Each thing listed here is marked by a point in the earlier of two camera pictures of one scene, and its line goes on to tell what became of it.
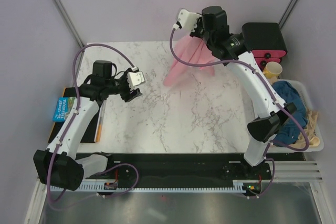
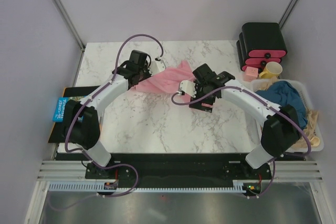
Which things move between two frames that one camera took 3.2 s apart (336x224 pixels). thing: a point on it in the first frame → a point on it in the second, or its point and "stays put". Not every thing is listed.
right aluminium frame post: [291, 6] stays put
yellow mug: [272, 70] stays put
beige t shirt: [310, 129] stays put
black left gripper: [130, 96] → [147, 66]
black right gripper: [196, 32] → [199, 107]
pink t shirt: [192, 50] → [168, 80]
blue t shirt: [292, 128] stays put
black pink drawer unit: [265, 41] stays put
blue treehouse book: [63, 106] stays put
